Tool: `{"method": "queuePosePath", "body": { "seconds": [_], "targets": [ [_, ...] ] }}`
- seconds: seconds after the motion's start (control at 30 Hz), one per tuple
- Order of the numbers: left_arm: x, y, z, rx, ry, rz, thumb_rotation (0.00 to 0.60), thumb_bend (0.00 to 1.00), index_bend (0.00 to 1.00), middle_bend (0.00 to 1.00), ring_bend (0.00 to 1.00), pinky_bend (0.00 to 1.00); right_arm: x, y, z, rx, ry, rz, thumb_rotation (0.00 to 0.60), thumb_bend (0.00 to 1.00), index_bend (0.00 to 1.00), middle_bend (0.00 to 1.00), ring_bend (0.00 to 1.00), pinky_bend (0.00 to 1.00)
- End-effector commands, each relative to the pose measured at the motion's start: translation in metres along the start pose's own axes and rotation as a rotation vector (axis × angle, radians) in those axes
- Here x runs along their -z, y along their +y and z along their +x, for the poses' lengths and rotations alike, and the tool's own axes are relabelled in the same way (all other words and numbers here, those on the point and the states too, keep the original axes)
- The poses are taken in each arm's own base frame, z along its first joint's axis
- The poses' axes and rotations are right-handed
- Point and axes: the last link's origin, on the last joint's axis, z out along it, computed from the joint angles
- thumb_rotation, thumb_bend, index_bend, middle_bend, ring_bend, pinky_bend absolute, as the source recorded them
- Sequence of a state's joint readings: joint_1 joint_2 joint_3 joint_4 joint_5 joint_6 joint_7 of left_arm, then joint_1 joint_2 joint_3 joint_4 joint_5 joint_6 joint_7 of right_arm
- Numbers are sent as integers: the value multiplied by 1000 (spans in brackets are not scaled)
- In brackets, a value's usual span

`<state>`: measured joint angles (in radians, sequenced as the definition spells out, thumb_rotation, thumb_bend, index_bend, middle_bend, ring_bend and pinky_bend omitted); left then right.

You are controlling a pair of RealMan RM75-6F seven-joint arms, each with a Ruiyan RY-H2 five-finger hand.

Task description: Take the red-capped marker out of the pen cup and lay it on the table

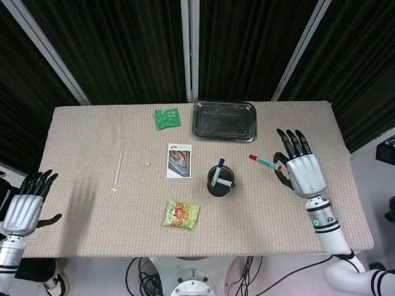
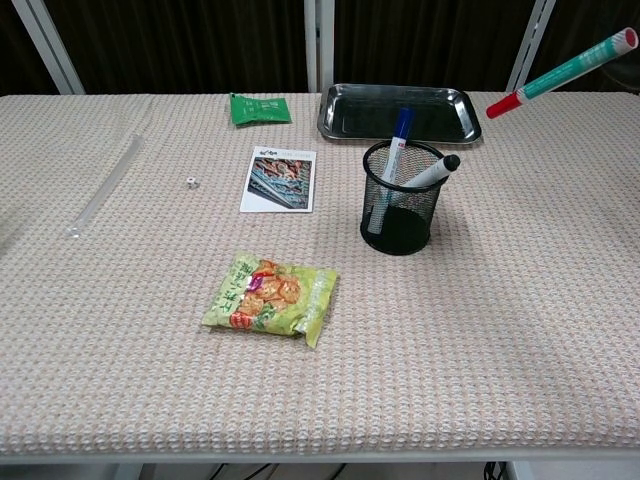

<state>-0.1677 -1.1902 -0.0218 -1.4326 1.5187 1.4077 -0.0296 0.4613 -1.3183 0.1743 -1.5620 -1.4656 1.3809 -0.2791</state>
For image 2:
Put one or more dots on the blue cap marker pen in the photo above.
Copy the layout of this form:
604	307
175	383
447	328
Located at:
397	145

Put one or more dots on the black pleated curtain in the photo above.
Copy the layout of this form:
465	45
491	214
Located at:
175	40

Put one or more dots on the beige woven tablecloth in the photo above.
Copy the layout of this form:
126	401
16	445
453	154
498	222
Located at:
150	375

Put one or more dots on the dark metal tray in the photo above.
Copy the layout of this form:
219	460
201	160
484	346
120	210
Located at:
400	105

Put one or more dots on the green snack bag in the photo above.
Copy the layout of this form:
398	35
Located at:
272	300

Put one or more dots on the clear glass tube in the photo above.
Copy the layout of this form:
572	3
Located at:
105	185

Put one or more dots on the black mesh pen holder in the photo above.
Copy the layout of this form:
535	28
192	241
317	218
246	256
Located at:
400	220

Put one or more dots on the green foil packet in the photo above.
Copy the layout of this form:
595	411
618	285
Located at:
260	110

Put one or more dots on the photo postcard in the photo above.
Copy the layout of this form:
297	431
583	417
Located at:
280	180

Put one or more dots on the black cap marker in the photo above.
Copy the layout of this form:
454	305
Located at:
432	172

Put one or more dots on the grey metal frame post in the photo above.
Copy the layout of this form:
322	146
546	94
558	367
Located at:
530	47
318	45
47	45

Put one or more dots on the green marker with red cap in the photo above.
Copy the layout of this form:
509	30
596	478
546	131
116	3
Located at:
560	72

